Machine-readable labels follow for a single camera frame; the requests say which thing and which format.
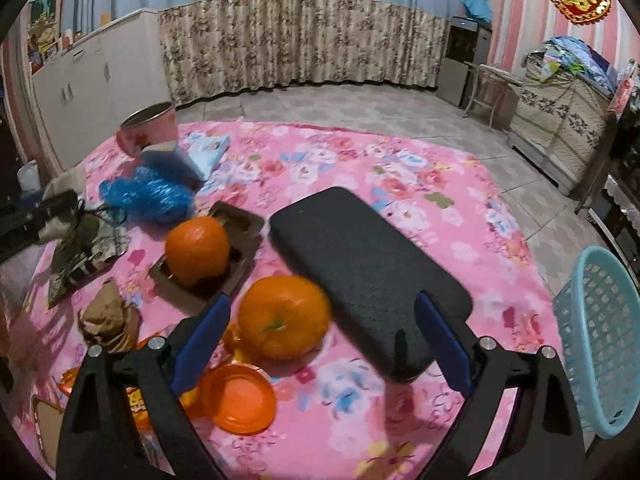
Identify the small wooden side table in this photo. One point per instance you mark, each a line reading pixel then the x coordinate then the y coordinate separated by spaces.
pixel 490 85

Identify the orange plastic lid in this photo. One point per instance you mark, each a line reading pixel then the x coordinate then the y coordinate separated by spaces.
pixel 238 399

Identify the pink metal mug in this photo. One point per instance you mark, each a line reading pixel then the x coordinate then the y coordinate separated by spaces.
pixel 154 124

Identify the light blue plastic basket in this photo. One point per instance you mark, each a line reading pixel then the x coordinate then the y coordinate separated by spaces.
pixel 597 311

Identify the blue bag on dispenser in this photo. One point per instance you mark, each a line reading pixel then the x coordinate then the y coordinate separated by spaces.
pixel 477 10

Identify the pile of folded clothes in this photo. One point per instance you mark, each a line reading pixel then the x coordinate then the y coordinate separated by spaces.
pixel 575 57

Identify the dark patterned snack bag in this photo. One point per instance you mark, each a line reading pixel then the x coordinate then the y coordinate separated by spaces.
pixel 97 241

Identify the grey water dispenser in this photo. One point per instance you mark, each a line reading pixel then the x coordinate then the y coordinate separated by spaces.
pixel 468 44

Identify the orange mandarin fruit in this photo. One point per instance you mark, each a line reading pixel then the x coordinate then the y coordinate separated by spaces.
pixel 197 249
pixel 283 317

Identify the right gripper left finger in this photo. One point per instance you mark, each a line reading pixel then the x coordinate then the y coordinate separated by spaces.
pixel 99 439

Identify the brown paper trash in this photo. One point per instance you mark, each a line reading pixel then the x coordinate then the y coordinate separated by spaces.
pixel 109 321

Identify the blue crinkled plastic wrapper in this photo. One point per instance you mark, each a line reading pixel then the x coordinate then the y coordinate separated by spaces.
pixel 160 189

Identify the floral beige curtain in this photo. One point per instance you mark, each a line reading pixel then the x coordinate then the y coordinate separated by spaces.
pixel 213 47

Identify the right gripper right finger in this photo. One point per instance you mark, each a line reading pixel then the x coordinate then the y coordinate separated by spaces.
pixel 518 419

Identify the white cabinet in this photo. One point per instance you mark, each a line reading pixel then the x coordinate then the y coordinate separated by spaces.
pixel 85 93

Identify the brown square tray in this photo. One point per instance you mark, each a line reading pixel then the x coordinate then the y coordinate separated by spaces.
pixel 244 230

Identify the brown cardboard piece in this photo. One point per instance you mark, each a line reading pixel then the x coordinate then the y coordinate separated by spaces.
pixel 48 422

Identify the light blue tissue pack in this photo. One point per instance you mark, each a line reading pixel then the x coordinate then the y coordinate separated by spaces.
pixel 206 152

